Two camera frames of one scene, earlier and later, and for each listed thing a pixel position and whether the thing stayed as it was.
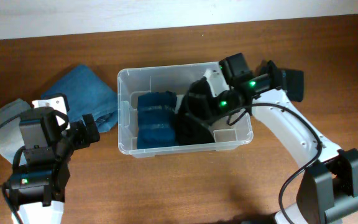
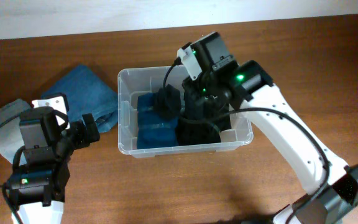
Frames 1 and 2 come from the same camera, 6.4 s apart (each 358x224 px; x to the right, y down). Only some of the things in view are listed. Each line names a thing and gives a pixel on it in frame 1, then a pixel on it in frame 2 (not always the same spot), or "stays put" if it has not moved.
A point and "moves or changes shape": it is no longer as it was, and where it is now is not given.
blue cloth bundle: (156, 116) stays put
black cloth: (188, 130) moves or changes shape
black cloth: (292, 81) moves or changes shape
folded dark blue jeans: (87, 94) stays put
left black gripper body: (79, 135) stays put
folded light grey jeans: (3, 130) stays put
